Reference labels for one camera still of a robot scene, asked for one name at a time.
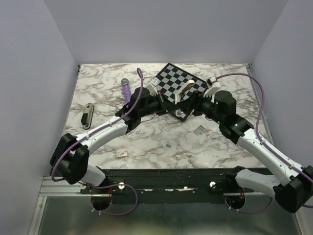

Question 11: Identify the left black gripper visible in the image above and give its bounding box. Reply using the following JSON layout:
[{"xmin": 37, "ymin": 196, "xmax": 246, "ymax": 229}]
[{"xmin": 139, "ymin": 91, "xmax": 179, "ymax": 118}]

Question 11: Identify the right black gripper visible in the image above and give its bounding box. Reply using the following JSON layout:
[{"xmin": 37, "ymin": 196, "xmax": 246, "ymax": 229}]
[{"xmin": 177, "ymin": 90, "xmax": 224, "ymax": 124}]

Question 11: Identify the white stapler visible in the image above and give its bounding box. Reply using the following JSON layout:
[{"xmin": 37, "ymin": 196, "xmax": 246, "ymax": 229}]
[{"xmin": 175, "ymin": 80, "xmax": 195, "ymax": 106}]

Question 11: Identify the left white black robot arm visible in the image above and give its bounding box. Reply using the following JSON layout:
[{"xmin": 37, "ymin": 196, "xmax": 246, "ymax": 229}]
[{"xmin": 50, "ymin": 88, "xmax": 176, "ymax": 193}]

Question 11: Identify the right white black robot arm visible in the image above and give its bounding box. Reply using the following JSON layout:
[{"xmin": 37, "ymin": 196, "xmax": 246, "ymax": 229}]
[{"xmin": 180, "ymin": 91, "xmax": 313, "ymax": 213}]

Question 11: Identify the grey black stapler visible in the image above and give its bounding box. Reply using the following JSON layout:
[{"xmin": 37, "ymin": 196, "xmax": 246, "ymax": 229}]
[{"xmin": 81, "ymin": 103, "xmax": 94, "ymax": 130}]

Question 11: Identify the large silver staple strip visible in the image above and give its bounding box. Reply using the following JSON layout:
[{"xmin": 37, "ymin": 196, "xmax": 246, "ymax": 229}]
[{"xmin": 194, "ymin": 125, "xmax": 205, "ymax": 135}]

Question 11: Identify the black white chessboard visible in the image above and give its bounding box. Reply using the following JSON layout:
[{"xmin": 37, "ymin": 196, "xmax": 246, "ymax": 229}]
[{"xmin": 153, "ymin": 62, "xmax": 212, "ymax": 122}]

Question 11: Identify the purple glitter microphone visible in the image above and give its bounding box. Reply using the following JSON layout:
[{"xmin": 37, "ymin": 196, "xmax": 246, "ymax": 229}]
[{"xmin": 121, "ymin": 78, "xmax": 132, "ymax": 103}]

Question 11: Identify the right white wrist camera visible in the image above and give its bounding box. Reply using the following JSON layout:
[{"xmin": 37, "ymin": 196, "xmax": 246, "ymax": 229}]
[{"xmin": 203, "ymin": 76, "xmax": 221, "ymax": 97}]

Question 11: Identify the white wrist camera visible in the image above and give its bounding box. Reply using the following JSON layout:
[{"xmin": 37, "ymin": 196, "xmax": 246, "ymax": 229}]
[
  {"xmin": 145, "ymin": 77, "xmax": 160, "ymax": 96},
  {"xmin": 203, "ymin": 76, "xmax": 221, "ymax": 97}
]

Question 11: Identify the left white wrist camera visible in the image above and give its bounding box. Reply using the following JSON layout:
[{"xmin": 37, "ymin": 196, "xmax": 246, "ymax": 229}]
[{"xmin": 145, "ymin": 77, "xmax": 160, "ymax": 96}]

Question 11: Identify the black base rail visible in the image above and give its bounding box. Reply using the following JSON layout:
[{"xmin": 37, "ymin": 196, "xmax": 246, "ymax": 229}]
[{"xmin": 80, "ymin": 168, "xmax": 246, "ymax": 208}]

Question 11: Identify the aluminium frame rail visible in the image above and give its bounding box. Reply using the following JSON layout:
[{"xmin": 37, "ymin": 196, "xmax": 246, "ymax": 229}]
[{"xmin": 26, "ymin": 175, "xmax": 84, "ymax": 235}]

